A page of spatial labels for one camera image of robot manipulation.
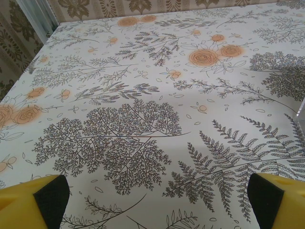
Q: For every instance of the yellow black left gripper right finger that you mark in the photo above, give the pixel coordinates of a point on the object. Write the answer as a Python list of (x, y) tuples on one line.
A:
[(286, 207)]

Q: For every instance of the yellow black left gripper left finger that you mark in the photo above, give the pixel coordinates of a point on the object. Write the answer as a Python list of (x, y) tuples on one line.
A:
[(21, 205)]

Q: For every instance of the red and tan box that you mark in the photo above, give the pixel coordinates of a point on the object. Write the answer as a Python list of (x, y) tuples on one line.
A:
[(302, 112)]

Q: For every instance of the floral tablecloth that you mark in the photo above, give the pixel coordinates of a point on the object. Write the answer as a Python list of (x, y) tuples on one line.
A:
[(143, 71)]

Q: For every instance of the aluminium frame corner post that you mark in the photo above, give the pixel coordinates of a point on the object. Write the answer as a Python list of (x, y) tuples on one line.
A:
[(39, 16)]

